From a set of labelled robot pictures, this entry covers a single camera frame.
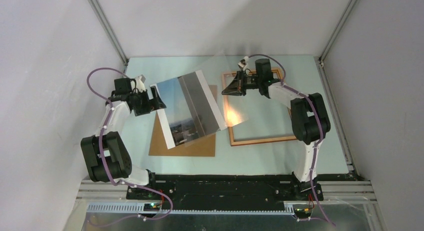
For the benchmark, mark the wooden picture frame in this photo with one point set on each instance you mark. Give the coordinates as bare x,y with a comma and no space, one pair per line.
258,136

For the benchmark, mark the right aluminium corner post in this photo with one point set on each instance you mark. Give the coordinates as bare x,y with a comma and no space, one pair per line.
337,30

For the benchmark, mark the aluminium corner post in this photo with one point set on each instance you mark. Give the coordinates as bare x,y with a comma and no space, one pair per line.
337,30
109,31

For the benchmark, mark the clear acrylic sheet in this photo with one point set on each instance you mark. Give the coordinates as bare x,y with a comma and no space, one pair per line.
212,69

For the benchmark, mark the landscape photo print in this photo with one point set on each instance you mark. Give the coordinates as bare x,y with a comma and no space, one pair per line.
191,110

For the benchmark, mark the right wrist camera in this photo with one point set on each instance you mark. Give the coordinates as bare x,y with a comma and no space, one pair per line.
243,63

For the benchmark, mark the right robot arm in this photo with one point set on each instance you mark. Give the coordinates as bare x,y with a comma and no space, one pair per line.
309,117

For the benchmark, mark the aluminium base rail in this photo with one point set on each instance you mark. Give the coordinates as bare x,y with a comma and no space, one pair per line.
334,192

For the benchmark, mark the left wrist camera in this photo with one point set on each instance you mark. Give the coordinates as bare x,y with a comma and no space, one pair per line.
139,85

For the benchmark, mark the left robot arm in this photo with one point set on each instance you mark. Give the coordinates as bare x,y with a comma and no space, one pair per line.
105,154

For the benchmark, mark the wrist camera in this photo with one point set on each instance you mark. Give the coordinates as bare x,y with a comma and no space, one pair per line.
139,85
243,63

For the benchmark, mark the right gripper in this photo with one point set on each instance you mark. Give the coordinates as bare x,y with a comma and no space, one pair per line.
236,87

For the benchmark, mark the left aluminium corner post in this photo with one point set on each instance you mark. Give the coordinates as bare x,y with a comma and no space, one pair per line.
109,31

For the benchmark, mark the brown backing board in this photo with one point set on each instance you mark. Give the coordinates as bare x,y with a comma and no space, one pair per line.
181,135

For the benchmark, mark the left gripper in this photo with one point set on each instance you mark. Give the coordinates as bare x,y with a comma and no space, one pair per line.
156,103

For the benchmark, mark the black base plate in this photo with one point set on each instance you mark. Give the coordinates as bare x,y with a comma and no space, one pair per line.
233,193

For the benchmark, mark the grey slotted cable duct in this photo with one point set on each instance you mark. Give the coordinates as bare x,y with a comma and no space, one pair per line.
145,208

